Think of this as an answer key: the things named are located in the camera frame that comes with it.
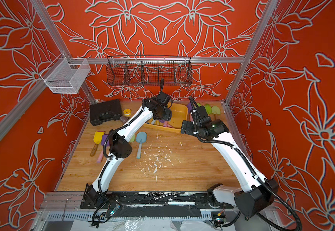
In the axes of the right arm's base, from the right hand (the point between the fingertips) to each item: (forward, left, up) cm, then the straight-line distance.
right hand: (189, 127), depth 75 cm
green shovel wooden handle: (-12, +27, +7) cm, 30 cm away
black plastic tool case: (+27, +61, -19) cm, 70 cm away
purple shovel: (+17, +13, -19) cm, 29 cm away
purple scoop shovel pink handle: (+6, +56, -21) cm, 60 cm away
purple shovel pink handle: (+32, -5, -17) cm, 37 cm away
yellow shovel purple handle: (+4, +59, -21) cm, 63 cm away
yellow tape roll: (+29, +44, -20) cm, 56 cm away
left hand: (+16, +12, -9) cm, 22 cm away
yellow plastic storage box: (+31, +3, -24) cm, 40 cm away
